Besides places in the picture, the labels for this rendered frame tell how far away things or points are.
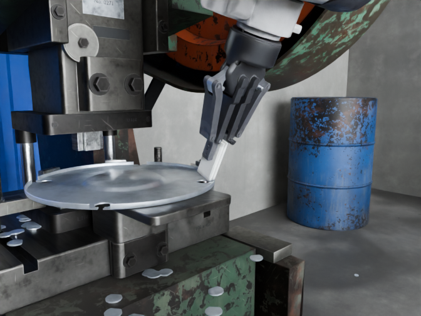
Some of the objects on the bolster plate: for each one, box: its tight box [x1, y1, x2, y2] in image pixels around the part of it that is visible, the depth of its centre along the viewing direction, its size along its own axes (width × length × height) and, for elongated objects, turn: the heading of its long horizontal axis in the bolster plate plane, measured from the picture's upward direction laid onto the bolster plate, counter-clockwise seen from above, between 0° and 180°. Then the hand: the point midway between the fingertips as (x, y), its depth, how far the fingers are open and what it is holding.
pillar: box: [19, 143, 36, 193], centre depth 69 cm, size 2×2×14 cm
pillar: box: [104, 135, 116, 160], centre depth 80 cm, size 2×2×14 cm
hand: (212, 157), depth 61 cm, fingers closed
